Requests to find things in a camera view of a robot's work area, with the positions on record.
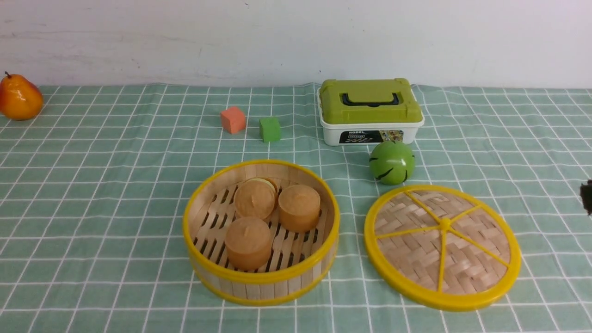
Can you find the green white plastic toolbox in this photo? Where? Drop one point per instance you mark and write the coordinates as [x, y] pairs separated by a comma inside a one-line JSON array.
[[367, 112]]

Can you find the brown steamed cake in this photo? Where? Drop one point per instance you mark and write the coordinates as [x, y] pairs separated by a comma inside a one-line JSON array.
[[248, 243], [256, 197], [299, 208]]

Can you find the yellow bamboo steamer basket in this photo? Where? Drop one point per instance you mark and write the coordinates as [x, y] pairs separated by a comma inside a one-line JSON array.
[[298, 262]]

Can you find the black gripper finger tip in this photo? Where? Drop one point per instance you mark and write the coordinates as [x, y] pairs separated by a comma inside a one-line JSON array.
[[586, 196]]

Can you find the green toy watermelon ball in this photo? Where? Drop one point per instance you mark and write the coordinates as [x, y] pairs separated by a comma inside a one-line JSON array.
[[392, 162]]

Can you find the brown steamed cake back left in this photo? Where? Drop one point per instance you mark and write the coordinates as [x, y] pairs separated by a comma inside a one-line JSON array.
[[256, 197]]

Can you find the orange foam cube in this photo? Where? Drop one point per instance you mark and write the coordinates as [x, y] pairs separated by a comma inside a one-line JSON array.
[[233, 120]]

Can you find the brown steamed cake front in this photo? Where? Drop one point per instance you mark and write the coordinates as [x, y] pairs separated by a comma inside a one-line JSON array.
[[248, 243]]

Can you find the green foam cube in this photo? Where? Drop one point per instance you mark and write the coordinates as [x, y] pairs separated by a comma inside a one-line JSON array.
[[270, 129]]

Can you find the brown steamed cake back right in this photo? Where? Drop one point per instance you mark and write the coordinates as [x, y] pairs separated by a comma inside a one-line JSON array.
[[299, 208]]

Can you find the yellow woven steamer lid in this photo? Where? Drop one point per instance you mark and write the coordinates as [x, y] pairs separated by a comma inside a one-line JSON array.
[[441, 247]]

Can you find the orange toy pear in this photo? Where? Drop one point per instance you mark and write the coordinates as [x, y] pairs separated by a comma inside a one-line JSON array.
[[19, 98]]

